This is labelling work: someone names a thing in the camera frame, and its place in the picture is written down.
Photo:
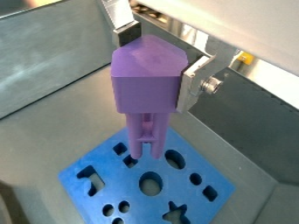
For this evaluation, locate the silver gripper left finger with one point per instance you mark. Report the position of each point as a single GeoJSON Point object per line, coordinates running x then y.
{"type": "Point", "coordinates": [125, 27]}

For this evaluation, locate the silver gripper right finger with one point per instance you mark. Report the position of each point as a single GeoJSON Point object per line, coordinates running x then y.
{"type": "Point", "coordinates": [197, 78]}

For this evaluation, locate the blue shape sorter board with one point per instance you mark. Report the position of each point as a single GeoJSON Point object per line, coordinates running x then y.
{"type": "Point", "coordinates": [176, 189]}

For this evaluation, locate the yellow object behind wall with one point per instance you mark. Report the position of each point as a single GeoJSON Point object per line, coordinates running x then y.
{"type": "Point", "coordinates": [245, 58]}

